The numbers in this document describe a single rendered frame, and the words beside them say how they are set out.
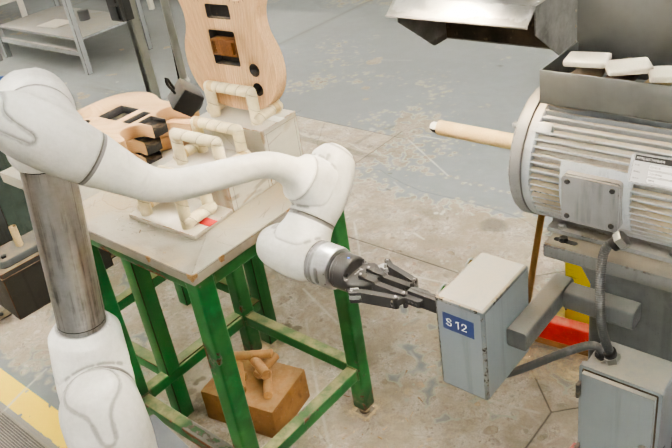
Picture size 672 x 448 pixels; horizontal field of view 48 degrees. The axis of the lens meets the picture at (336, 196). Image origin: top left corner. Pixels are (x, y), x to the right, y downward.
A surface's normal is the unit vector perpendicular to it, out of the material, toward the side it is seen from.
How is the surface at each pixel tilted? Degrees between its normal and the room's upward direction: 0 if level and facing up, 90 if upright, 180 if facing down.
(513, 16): 38
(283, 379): 0
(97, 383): 6
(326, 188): 72
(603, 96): 90
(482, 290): 0
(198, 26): 90
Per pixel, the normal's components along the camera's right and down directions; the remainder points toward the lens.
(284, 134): 0.79, 0.20
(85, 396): -0.09, -0.82
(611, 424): -0.63, 0.45
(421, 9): -0.50, -0.40
